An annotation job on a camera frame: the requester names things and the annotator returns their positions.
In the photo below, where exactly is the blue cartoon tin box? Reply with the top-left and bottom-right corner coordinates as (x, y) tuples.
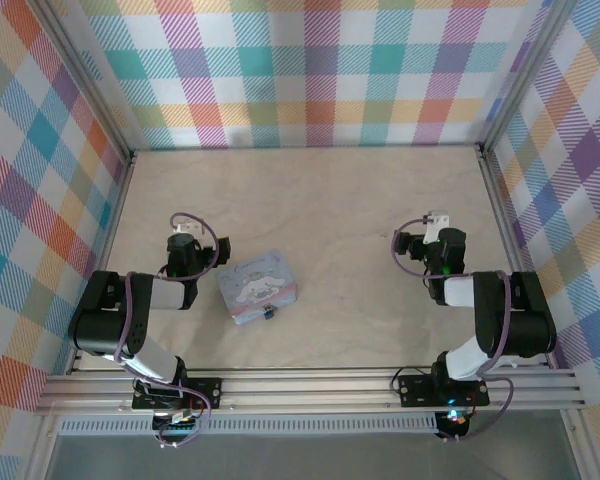
(218, 248), (302, 326)

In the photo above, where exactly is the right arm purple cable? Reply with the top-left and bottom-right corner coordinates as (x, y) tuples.
(390, 213), (516, 444)

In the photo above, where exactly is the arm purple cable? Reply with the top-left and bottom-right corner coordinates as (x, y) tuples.
(114, 212), (220, 448)
(390, 213), (516, 444)

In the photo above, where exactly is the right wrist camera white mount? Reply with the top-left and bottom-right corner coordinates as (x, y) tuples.
(426, 209), (451, 244)

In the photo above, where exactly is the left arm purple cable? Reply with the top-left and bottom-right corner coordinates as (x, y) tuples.
(114, 212), (220, 448)

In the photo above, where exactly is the aluminium side rail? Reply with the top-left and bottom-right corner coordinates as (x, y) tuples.
(476, 143), (554, 370)
(65, 149), (137, 376)

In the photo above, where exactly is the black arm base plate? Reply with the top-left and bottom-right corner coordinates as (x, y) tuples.
(397, 370), (492, 409)
(131, 377), (225, 412)

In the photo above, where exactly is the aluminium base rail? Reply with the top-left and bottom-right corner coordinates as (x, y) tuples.
(33, 368), (587, 415)

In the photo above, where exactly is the grey slotted cable duct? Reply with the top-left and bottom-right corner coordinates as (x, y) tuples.
(58, 412), (440, 437)

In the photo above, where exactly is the aluminium frame post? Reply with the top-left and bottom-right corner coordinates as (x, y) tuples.
(477, 0), (574, 154)
(29, 0), (136, 164)

